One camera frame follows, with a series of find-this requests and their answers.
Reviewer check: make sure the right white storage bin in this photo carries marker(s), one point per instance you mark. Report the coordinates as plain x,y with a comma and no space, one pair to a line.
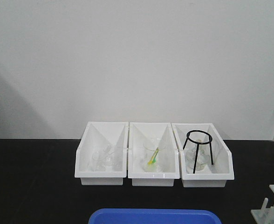
212,175

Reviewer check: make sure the yellow green plastic droppers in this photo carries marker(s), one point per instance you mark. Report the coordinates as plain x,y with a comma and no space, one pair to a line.
153,158

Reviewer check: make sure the glassware in left bin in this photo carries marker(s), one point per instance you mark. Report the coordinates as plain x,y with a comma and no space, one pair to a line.
102,159

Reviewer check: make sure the glass flask in bin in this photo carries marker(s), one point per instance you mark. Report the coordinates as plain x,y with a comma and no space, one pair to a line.
202,158

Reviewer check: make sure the white storage bin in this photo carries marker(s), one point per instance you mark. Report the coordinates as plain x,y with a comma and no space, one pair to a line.
100,134
212,175
138,132

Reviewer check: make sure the middle white storage bin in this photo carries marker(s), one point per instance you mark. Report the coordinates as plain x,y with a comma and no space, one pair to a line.
138,132

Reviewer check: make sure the blue plastic tray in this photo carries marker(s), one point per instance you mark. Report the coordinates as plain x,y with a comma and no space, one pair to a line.
153,216

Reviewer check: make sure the beaker in middle bin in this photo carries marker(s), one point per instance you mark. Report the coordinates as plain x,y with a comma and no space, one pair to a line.
150,146

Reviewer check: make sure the black wire tripod stand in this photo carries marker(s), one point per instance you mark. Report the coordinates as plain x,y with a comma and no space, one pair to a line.
195,138

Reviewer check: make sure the left white storage bin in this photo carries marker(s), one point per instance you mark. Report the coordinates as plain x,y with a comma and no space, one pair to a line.
100,134

